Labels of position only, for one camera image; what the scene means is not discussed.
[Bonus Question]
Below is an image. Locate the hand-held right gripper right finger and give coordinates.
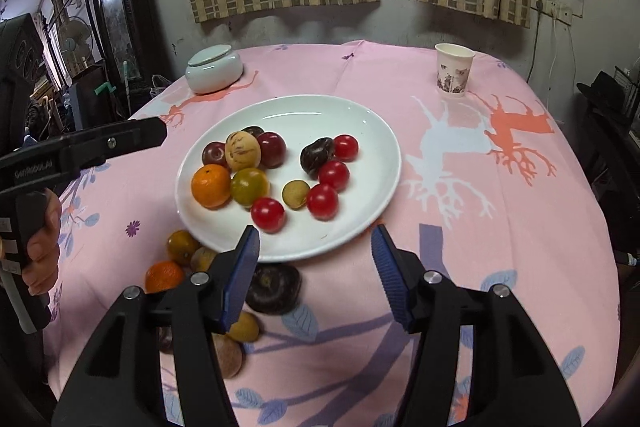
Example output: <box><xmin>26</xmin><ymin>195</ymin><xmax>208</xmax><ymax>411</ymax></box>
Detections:
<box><xmin>370</xmin><ymin>223</ymin><xmax>582</xmax><ymax>427</ymax></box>

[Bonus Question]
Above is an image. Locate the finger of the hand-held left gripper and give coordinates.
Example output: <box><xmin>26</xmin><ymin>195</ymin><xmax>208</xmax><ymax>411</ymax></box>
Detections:
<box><xmin>59</xmin><ymin>116</ymin><xmax>169</xmax><ymax>180</ymax></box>

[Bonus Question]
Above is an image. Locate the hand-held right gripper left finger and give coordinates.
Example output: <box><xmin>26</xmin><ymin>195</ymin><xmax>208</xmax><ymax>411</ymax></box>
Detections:
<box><xmin>51</xmin><ymin>225</ymin><xmax>262</xmax><ymax>427</ymax></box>

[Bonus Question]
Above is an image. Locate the red cherry tomato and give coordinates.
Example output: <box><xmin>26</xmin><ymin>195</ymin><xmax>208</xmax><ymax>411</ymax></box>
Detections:
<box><xmin>250</xmin><ymin>197</ymin><xmax>287</xmax><ymax>234</ymax></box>
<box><xmin>318</xmin><ymin>160</ymin><xmax>351</xmax><ymax>193</ymax></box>
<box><xmin>306</xmin><ymin>183</ymin><xmax>340</xmax><ymax>222</ymax></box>
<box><xmin>333</xmin><ymin>134</ymin><xmax>360</xmax><ymax>163</ymax></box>

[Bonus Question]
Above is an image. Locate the purplish red plum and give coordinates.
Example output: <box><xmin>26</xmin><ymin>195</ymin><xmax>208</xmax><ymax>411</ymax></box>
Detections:
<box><xmin>202</xmin><ymin>140</ymin><xmax>229</xmax><ymax>168</ymax></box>

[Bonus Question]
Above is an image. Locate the orange mandarin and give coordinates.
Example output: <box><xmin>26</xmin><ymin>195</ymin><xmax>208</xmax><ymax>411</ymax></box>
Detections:
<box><xmin>144</xmin><ymin>260</ymin><xmax>186</xmax><ymax>294</ymax></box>
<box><xmin>191</xmin><ymin>164</ymin><xmax>233</xmax><ymax>210</ymax></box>

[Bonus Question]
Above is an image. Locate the white oval plate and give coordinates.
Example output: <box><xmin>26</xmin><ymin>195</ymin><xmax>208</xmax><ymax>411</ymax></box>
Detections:
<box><xmin>174</xmin><ymin>95</ymin><xmax>402</xmax><ymax>262</ymax></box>

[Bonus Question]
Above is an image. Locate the green yellow tangerine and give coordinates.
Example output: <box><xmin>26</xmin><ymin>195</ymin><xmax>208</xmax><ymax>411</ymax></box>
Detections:
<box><xmin>229</xmin><ymin>167</ymin><xmax>271</xmax><ymax>208</ymax></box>

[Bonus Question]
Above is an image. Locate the small yellow longan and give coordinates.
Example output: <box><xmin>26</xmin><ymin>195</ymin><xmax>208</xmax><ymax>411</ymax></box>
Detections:
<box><xmin>282</xmin><ymin>179</ymin><xmax>311</xmax><ymax>210</ymax></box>
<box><xmin>227</xmin><ymin>310</ymin><xmax>261</xmax><ymax>343</ymax></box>

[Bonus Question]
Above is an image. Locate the spotted yellow passion fruit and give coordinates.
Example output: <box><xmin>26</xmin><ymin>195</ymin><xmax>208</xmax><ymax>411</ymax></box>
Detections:
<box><xmin>224</xmin><ymin>130</ymin><xmax>262</xmax><ymax>172</ymax></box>

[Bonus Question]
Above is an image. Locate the dark red plum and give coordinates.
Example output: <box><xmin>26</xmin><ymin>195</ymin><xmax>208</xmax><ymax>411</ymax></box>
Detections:
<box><xmin>257</xmin><ymin>131</ymin><xmax>288</xmax><ymax>170</ymax></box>

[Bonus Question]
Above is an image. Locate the person's left hand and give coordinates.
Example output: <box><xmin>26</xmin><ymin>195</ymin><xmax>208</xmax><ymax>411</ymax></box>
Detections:
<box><xmin>22</xmin><ymin>188</ymin><xmax>63</xmax><ymax>297</ymax></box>

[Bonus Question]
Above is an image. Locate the dark plum on table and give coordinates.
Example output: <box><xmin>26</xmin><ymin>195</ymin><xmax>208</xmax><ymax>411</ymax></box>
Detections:
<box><xmin>244</xmin><ymin>264</ymin><xmax>303</xmax><ymax>316</ymax></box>

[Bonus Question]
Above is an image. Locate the clear plastic bag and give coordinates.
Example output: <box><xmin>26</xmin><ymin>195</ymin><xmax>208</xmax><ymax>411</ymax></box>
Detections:
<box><xmin>149</xmin><ymin>74</ymin><xmax>174</xmax><ymax>100</ymax></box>

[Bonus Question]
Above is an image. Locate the yellow orange tangerine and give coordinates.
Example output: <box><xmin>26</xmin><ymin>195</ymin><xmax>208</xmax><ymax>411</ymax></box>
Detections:
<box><xmin>166</xmin><ymin>229</ymin><xmax>204</xmax><ymax>267</ymax></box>

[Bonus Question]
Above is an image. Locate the brownish green passion fruit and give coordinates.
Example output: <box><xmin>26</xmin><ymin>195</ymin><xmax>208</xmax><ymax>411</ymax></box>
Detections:
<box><xmin>212</xmin><ymin>334</ymin><xmax>245</xmax><ymax>380</ymax></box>

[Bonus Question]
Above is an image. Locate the electric fan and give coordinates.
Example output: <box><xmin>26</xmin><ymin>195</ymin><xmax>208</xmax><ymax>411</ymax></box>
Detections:
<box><xmin>59</xmin><ymin>16</ymin><xmax>94</xmax><ymax>64</ymax></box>

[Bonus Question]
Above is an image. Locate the pale green lidded ceramic jar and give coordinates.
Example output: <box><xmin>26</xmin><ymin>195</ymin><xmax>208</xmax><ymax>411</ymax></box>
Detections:
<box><xmin>185</xmin><ymin>44</ymin><xmax>244</xmax><ymax>96</ymax></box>

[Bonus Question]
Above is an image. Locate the pink floral tablecloth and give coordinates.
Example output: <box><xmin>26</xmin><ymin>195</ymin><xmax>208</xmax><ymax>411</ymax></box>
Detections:
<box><xmin>42</xmin><ymin>39</ymin><xmax>621</xmax><ymax>427</ymax></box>

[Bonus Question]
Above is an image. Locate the printed paper cup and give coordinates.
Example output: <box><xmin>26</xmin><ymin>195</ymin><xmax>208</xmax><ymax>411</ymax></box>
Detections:
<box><xmin>434</xmin><ymin>42</ymin><xmax>475</xmax><ymax>99</ymax></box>

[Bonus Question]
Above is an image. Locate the black hat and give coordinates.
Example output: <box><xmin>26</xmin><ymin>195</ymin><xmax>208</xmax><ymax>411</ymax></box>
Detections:
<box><xmin>576</xmin><ymin>71</ymin><xmax>632</xmax><ymax>118</ymax></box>

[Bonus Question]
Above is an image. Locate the white wall socket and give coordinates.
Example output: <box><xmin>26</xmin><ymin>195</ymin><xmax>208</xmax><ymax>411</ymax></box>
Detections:
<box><xmin>530</xmin><ymin>0</ymin><xmax>584</xmax><ymax>26</ymax></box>

